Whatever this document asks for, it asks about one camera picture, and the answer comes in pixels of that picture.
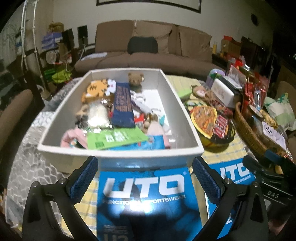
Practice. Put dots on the instant noodle bowl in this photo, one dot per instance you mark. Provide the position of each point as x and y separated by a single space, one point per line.
214 130

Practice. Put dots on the purple cup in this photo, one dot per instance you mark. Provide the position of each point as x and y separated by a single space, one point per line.
213 74

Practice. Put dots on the brown sofa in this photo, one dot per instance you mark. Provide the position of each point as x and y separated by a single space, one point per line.
176 50

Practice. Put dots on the green packet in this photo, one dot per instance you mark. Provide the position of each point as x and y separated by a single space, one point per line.
116 137

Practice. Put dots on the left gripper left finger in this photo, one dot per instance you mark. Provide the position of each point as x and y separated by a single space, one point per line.
39 221

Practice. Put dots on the black cushion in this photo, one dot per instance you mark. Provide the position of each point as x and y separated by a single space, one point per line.
142 45

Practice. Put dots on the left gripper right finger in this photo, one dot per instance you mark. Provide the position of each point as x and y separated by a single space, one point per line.
240 212

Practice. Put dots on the small brown teddy bear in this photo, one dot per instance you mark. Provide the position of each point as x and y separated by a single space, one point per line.
135 81

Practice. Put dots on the wicker basket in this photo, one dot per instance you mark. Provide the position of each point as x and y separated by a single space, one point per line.
250 138

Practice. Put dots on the white floral case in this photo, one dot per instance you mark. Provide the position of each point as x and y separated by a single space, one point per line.
223 93

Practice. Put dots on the white storage box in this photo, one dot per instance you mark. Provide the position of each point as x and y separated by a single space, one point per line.
184 142

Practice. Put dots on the yellow checkered tablecloth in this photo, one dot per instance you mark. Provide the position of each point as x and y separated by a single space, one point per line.
225 157

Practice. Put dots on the white power adapter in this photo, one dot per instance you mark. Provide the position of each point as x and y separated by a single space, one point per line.
273 135

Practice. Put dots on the orange tiger plush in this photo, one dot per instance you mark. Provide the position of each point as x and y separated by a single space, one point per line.
95 91

